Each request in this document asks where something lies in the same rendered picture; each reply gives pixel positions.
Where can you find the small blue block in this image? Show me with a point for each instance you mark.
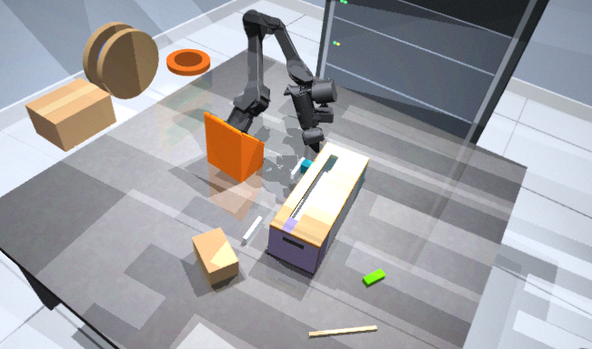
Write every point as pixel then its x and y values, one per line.
pixel 305 165

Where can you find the cream thin flat bar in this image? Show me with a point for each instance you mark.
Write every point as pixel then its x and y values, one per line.
pixel 343 331

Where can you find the small green block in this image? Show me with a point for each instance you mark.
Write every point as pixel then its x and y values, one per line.
pixel 374 277

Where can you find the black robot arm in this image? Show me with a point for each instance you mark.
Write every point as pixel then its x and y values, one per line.
pixel 256 97

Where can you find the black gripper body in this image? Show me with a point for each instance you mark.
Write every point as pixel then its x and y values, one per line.
pixel 305 118

